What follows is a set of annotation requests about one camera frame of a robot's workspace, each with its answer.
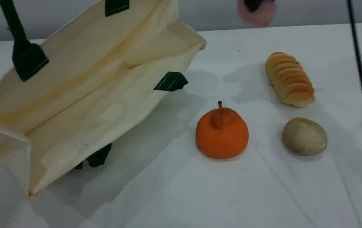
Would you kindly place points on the brown potato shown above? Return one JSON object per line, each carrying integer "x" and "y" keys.
{"x": 304, "y": 136}

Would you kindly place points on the ridged golden bread loaf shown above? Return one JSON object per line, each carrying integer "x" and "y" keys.
{"x": 290, "y": 80}

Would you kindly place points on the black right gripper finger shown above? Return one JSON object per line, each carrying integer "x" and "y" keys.
{"x": 253, "y": 4}

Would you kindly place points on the pink peach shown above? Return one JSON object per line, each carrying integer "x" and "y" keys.
{"x": 263, "y": 18}

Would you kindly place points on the orange pumpkin toy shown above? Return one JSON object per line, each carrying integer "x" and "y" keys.
{"x": 222, "y": 139}

